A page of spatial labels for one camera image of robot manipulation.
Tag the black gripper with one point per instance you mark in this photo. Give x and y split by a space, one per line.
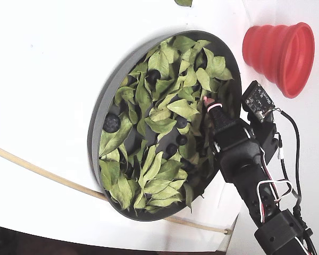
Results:
227 132

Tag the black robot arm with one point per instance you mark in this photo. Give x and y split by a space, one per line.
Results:
276 233

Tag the large dark blueberry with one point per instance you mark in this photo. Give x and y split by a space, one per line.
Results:
111 123

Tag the dark grey round bowl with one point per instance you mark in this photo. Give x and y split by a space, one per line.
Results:
95 125

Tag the red collapsible silicone cup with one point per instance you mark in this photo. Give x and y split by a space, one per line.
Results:
268 50

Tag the loose green leaf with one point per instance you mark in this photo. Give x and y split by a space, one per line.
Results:
184 2

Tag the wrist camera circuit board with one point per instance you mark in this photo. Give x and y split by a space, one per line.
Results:
258 99

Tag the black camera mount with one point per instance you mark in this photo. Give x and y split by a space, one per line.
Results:
267 140

